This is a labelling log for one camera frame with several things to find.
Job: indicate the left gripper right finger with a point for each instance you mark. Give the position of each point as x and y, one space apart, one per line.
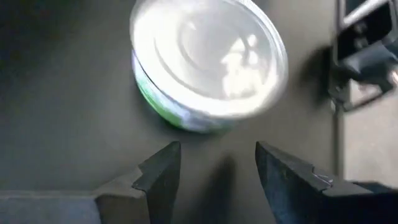
295 199

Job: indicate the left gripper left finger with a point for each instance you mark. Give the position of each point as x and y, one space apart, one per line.
155 186

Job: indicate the green white label can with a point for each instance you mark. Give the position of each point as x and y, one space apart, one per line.
202 62

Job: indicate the black table mat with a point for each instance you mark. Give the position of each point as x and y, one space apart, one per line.
62 93

